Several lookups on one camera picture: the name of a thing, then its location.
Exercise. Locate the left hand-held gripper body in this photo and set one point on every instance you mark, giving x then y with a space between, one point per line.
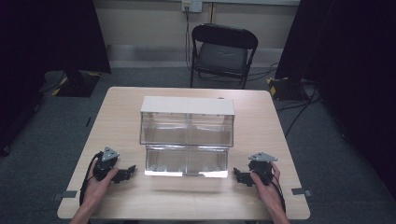
104 165

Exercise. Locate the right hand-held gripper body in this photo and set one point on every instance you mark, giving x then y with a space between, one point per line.
263 168

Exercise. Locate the person's left hand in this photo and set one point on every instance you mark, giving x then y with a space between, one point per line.
97 186

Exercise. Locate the person's right hand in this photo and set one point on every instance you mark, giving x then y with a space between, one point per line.
267 193

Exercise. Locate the grey tape patch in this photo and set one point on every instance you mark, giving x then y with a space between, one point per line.
66 194
301 191

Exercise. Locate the small dark floor strip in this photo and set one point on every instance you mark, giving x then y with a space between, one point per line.
88 121

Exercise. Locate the clear acrylic drawer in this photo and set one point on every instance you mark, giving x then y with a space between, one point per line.
186 161

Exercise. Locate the clear drawer cabinet white top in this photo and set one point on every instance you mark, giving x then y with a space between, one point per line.
186 124

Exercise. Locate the black stand base striped tape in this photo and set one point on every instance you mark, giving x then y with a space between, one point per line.
285 88
77 84

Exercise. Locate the black folding chair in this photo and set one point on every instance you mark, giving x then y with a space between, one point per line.
222 56

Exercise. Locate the dark curtain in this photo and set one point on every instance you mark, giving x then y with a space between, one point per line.
46 46
348 62

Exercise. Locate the white wall socket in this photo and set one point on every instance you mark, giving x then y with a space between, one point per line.
191 5

